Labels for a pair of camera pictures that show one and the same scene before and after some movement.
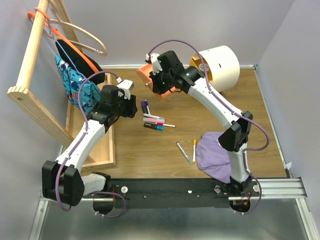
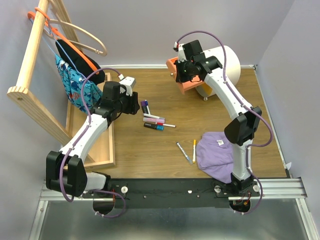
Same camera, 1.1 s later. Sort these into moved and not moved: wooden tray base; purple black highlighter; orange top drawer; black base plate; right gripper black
Moved: right gripper black; orange top drawer
Not moved: wooden tray base; black base plate; purple black highlighter
